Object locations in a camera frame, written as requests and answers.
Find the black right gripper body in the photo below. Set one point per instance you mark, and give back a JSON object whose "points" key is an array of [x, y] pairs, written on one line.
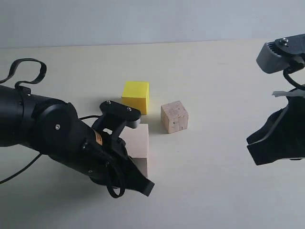
{"points": [[293, 121]]}

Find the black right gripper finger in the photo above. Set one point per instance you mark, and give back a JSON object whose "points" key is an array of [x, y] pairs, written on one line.
{"points": [[267, 145]]}

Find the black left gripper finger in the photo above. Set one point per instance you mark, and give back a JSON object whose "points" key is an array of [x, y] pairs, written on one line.
{"points": [[132, 178]]}

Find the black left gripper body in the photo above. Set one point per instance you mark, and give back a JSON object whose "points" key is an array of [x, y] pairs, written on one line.
{"points": [[96, 151]]}

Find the large pale wooden cube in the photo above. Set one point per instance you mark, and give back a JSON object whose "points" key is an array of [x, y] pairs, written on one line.
{"points": [[137, 145]]}

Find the yellow cube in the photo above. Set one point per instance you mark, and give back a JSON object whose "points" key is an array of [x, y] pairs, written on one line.
{"points": [[136, 95]]}

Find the medium knotty wooden cube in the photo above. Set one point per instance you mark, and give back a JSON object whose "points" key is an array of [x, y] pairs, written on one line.
{"points": [[174, 117]]}

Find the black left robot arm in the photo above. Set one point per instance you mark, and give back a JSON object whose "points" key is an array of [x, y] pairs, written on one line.
{"points": [[21, 120]]}

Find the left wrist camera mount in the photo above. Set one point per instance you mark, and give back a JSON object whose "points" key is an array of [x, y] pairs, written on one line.
{"points": [[116, 117]]}

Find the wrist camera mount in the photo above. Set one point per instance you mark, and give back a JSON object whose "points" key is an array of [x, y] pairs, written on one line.
{"points": [[283, 53], [116, 117]]}

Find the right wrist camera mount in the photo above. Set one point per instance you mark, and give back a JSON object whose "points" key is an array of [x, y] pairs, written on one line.
{"points": [[283, 53]]}

